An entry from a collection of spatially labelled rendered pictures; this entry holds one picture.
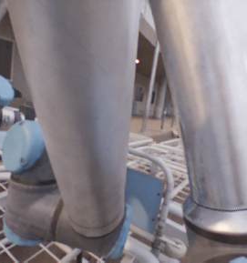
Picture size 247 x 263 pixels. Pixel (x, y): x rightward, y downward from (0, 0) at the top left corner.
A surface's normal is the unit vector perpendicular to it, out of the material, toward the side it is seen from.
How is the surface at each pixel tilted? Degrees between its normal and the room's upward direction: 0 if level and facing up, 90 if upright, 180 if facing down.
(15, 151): 75
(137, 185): 90
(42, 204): 37
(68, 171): 118
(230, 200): 91
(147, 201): 90
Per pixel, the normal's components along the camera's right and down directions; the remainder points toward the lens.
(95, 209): 0.19, 0.60
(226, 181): -0.43, 0.11
